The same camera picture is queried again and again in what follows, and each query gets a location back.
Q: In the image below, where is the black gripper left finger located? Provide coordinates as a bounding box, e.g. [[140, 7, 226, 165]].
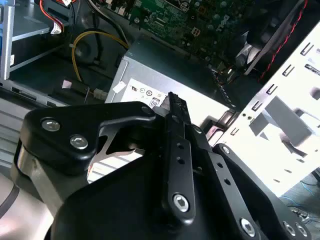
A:
[[16, 91, 198, 224]]

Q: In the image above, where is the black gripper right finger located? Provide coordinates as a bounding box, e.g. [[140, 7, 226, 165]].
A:
[[179, 98, 314, 240]]

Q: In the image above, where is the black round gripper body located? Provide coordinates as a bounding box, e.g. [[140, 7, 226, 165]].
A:
[[51, 149, 243, 240]]

